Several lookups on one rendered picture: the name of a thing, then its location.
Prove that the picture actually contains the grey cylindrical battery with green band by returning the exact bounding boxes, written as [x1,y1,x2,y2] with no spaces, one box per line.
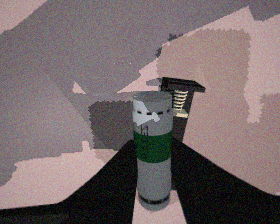
[132,91,173,212]

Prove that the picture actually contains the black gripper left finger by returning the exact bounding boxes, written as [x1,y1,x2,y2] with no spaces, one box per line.
[0,139,138,224]

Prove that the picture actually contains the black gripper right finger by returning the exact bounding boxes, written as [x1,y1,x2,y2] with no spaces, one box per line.
[171,138,280,224]

